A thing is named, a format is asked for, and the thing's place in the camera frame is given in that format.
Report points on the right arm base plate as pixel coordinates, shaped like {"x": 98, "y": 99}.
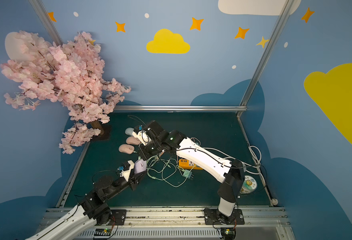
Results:
{"x": 214, "y": 217}

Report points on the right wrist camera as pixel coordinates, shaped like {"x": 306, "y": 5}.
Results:
{"x": 140, "y": 134}

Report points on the pink cherry blossom tree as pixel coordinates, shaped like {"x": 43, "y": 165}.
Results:
{"x": 72, "y": 74}

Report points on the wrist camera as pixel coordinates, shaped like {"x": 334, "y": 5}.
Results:
{"x": 140, "y": 134}
{"x": 125, "y": 169}

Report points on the pink wireless mouse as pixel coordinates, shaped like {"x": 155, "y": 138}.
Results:
{"x": 133, "y": 141}
{"x": 127, "y": 149}

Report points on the teal charger with green cable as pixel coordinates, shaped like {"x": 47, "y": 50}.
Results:
{"x": 188, "y": 174}

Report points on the orange power strip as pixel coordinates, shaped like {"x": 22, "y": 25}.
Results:
{"x": 188, "y": 165}

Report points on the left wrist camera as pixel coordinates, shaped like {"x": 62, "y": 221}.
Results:
{"x": 125, "y": 169}

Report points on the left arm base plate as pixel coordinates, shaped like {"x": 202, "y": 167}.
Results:
{"x": 112, "y": 217}

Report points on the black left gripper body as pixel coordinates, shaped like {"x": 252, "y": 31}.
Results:
{"x": 134, "y": 176}

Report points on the lilac wireless mouse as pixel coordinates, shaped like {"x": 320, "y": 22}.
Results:
{"x": 140, "y": 166}

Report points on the aluminium frame rail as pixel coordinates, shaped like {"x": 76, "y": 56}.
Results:
{"x": 181, "y": 108}

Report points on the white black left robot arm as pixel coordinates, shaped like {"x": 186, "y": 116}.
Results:
{"x": 92, "y": 210}

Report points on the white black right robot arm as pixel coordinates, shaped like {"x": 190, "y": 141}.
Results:
{"x": 230, "y": 173}

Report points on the pale green wireless mouse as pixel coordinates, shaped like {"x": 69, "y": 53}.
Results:
{"x": 129, "y": 131}

